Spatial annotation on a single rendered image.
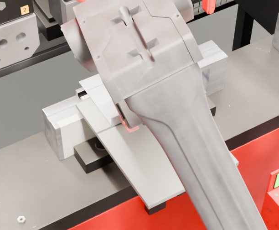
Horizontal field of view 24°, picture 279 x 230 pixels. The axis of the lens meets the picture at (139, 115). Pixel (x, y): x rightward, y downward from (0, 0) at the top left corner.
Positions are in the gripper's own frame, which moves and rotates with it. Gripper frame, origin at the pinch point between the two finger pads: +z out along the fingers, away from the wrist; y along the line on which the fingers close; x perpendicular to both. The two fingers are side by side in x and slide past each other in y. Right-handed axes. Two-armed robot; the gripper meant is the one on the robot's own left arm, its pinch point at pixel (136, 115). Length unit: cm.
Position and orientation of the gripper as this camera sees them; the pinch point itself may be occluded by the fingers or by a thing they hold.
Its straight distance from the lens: 118.5
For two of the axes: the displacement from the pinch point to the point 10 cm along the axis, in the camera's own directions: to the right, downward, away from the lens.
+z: -2.3, 3.0, 9.3
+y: -8.7, 3.7, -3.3
